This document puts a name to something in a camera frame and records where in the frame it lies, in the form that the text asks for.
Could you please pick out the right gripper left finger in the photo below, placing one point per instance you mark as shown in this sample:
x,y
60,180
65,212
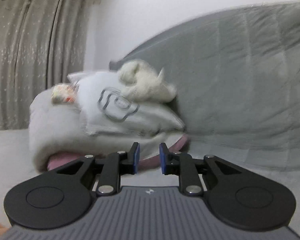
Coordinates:
x,y
113,167

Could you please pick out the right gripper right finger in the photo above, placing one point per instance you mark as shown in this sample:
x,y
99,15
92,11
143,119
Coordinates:
x,y
185,167

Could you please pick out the white printed pillow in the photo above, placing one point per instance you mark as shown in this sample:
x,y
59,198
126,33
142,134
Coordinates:
x,y
105,110

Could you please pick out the pink pillow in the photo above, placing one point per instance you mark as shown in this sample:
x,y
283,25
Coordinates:
x,y
145,163

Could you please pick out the grey folded duvet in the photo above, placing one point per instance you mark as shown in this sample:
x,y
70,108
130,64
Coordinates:
x,y
57,128

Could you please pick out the cream plush toy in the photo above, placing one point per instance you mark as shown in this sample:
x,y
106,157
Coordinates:
x,y
143,83

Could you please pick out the grey quilted headboard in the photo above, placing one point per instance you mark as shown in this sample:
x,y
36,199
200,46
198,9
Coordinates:
x,y
237,74

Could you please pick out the grey star curtain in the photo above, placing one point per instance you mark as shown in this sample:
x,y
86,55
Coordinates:
x,y
41,42

